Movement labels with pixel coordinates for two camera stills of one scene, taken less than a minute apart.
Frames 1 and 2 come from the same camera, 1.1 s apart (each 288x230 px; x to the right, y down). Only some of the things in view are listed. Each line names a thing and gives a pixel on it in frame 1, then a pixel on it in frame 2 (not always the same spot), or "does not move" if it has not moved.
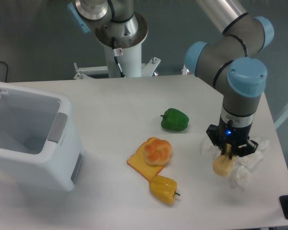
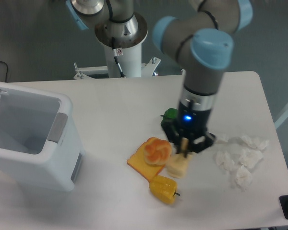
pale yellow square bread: (223, 164) to (177, 163)
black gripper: (228, 132) to (190, 131)
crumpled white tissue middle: (252, 160) does not move
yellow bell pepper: (163, 189) does not move
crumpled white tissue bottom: (243, 178) does not move
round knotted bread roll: (157, 153) does not move
